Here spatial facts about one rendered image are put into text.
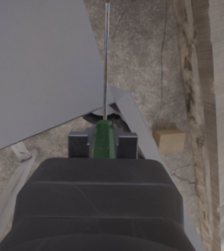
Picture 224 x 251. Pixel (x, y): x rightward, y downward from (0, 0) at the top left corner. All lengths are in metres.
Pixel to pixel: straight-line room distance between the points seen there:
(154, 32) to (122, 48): 0.32
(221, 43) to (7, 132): 1.60
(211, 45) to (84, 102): 1.48
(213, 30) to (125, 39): 0.66
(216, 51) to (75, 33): 1.51
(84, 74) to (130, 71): 1.41
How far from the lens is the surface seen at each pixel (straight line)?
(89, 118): 0.25
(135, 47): 1.60
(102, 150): 0.16
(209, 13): 1.61
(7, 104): 0.18
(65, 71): 0.17
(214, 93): 1.73
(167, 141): 1.79
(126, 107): 0.20
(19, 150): 1.31
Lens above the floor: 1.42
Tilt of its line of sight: 62 degrees down
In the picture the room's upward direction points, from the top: 132 degrees clockwise
